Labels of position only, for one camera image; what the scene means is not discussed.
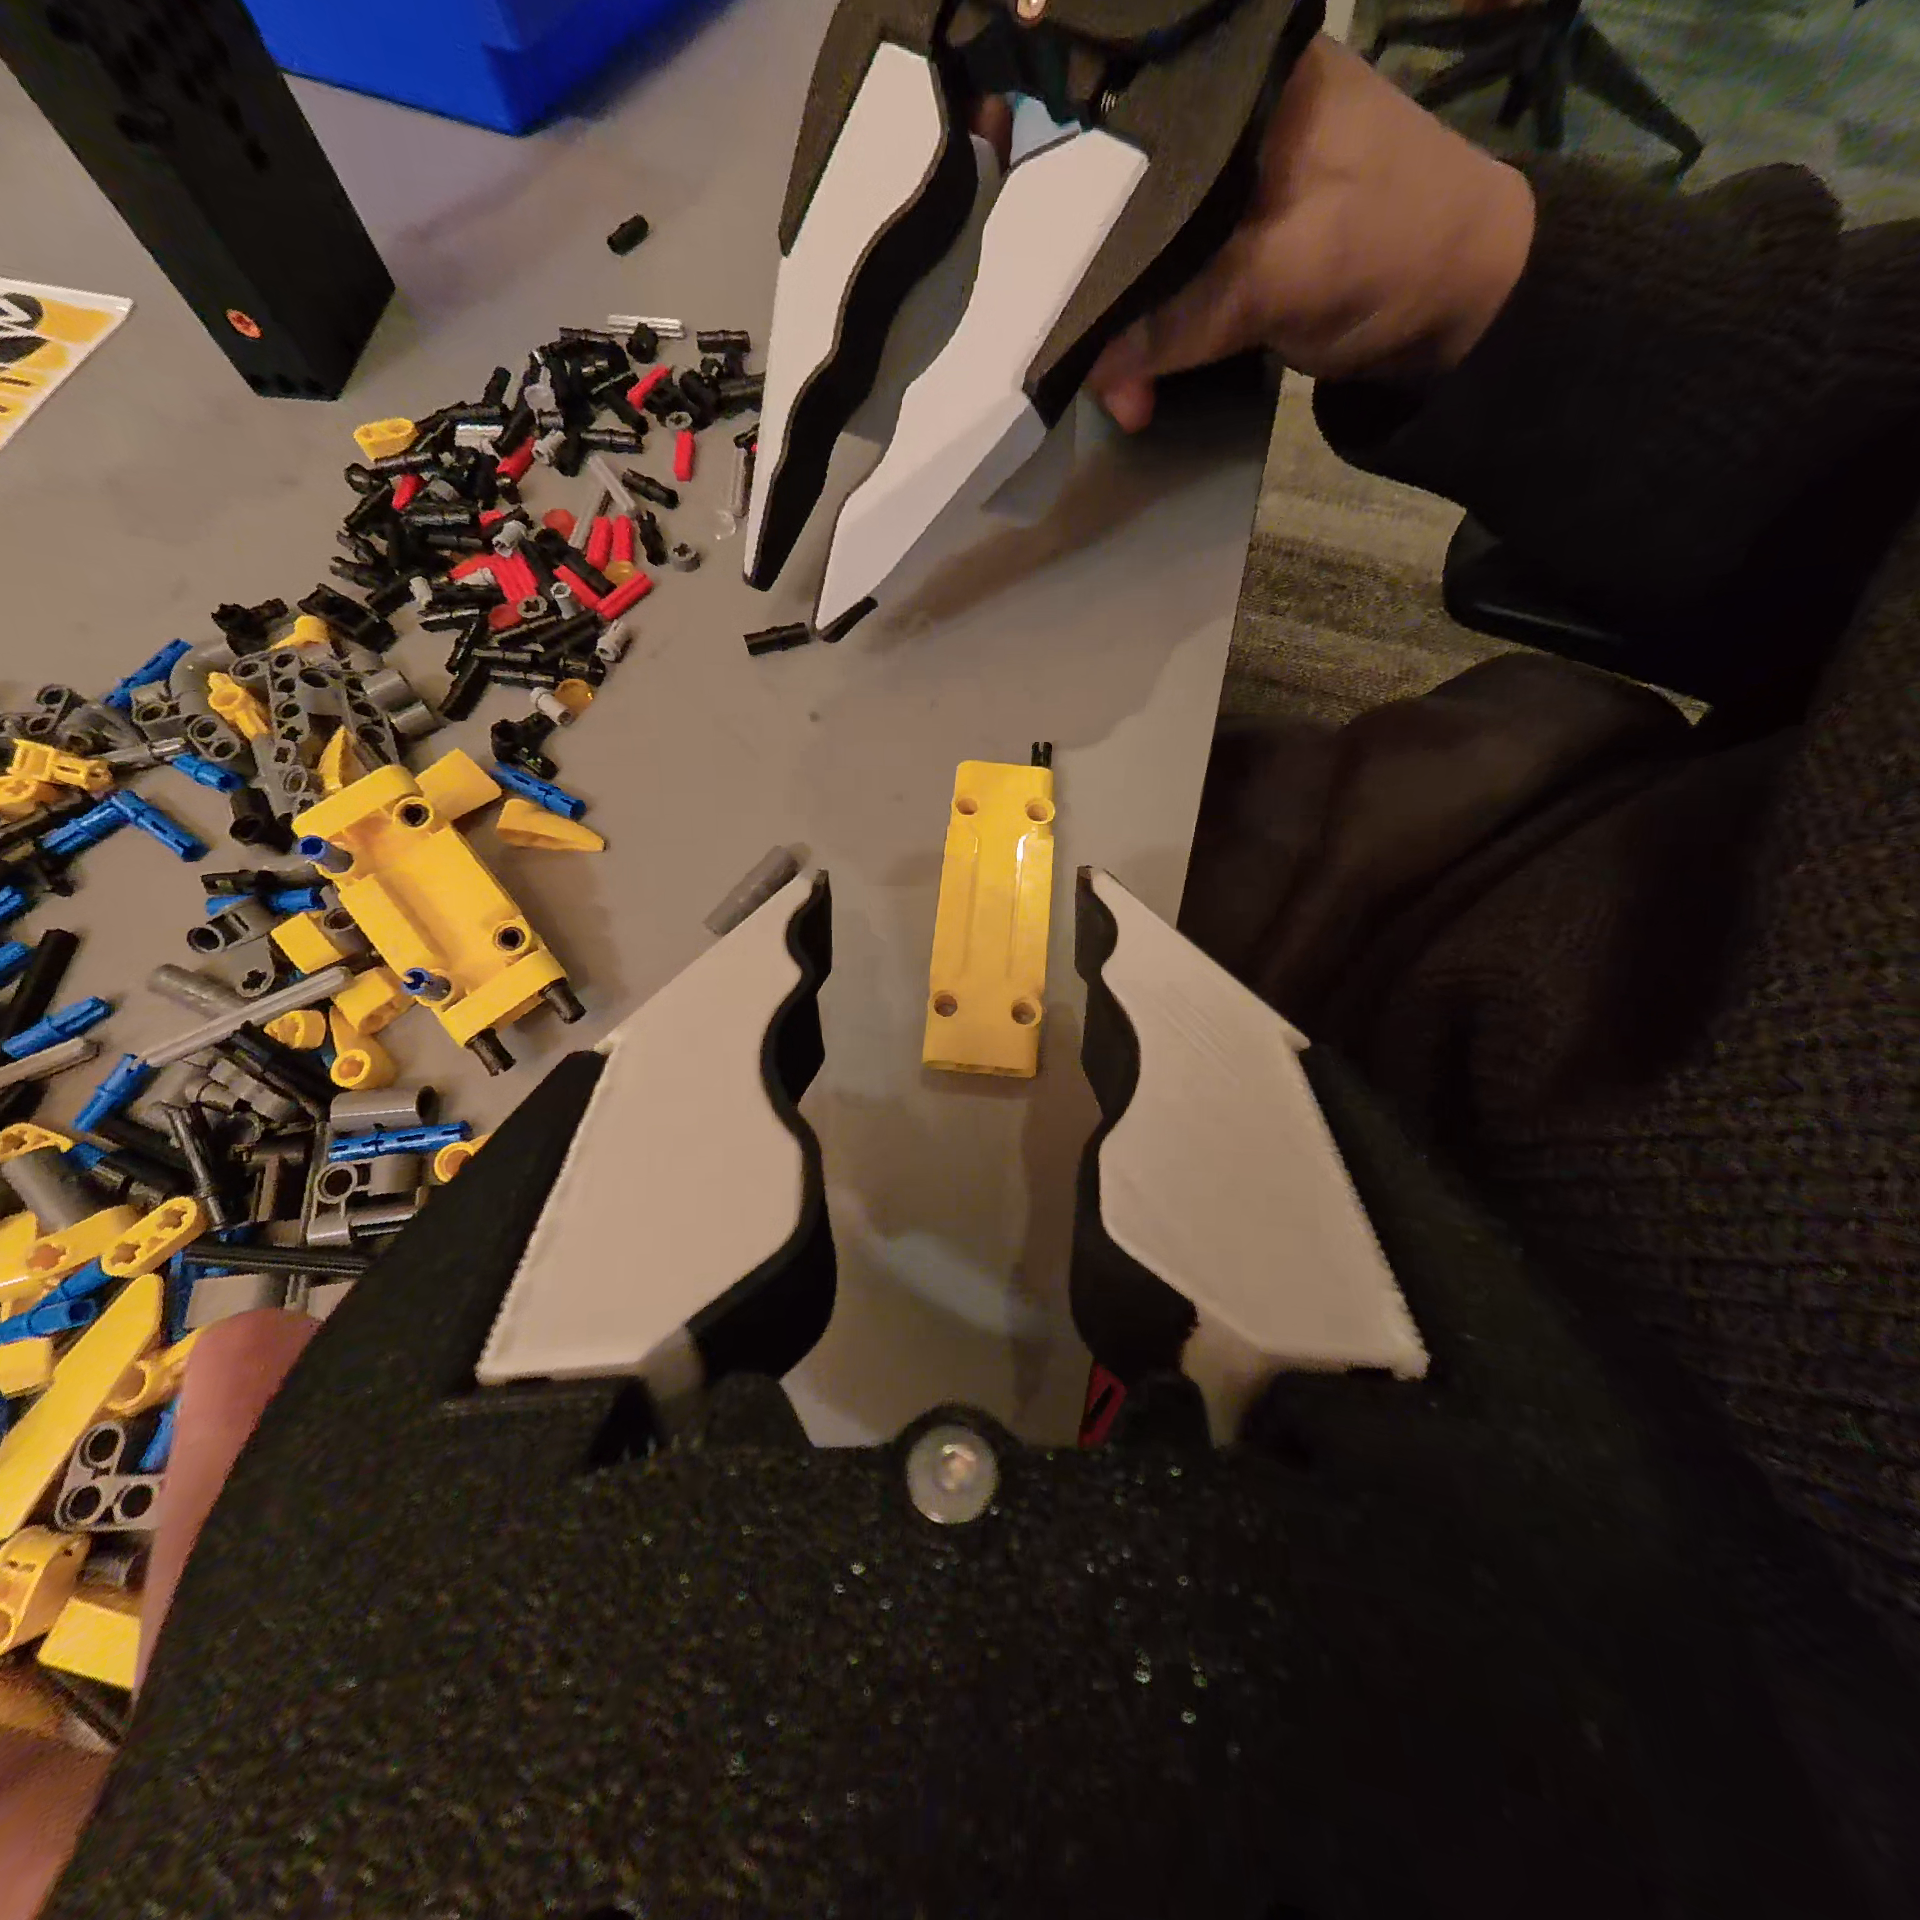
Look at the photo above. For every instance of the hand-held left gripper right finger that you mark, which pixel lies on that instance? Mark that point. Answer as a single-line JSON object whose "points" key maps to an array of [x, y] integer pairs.
{"points": [[1245, 1184]]}

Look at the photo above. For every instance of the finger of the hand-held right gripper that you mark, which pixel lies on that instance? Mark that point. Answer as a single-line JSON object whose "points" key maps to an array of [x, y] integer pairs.
{"points": [[1028, 284], [840, 284]]}

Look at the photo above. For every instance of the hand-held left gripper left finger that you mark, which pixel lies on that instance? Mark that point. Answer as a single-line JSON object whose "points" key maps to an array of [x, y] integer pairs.
{"points": [[645, 1201]]}

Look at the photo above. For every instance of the yellow panel brick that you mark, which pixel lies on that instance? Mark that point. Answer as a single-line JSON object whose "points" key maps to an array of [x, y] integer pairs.
{"points": [[982, 930]]}

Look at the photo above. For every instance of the person's right forearm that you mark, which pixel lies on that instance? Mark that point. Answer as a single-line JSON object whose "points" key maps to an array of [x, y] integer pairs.
{"points": [[1680, 375]]}

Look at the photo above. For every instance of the person's right hand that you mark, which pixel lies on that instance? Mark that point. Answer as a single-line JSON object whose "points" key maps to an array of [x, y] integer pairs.
{"points": [[1350, 224]]}

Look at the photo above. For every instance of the person's left hand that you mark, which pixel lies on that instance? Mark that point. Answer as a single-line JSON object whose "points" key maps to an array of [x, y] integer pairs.
{"points": [[224, 1410]]}

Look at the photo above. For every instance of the long grey tube connector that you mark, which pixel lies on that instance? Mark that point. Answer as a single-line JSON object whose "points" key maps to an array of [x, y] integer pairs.
{"points": [[747, 892]]}

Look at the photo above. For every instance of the black chair base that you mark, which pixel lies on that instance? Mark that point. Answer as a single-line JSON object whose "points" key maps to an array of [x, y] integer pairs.
{"points": [[1544, 74]]}

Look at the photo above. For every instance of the person's dark trousers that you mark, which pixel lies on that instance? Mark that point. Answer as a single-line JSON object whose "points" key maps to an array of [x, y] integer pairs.
{"points": [[1394, 840]]}

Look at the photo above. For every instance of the yellow fin piece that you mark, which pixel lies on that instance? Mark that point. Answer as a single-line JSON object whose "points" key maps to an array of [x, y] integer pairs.
{"points": [[541, 829]]}

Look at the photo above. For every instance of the yellow brick assembly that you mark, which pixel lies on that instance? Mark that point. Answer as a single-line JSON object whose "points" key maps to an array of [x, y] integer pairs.
{"points": [[421, 884]]}

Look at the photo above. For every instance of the blue storage bin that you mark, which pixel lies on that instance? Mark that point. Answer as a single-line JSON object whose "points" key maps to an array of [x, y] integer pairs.
{"points": [[495, 61]]}

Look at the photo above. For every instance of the black office chair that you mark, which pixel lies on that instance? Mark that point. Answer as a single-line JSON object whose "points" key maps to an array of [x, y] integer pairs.
{"points": [[1515, 593]]}

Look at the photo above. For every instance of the black brick tower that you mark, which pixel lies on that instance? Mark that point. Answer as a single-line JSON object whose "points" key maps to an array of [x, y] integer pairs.
{"points": [[224, 194]]}

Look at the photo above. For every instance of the pile of mixed toy bricks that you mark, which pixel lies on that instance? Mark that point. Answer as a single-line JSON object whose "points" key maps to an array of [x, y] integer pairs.
{"points": [[90, 781]]}

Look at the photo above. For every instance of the yellow black sticker sheet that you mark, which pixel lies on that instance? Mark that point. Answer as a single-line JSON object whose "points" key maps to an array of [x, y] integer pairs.
{"points": [[61, 339]]}

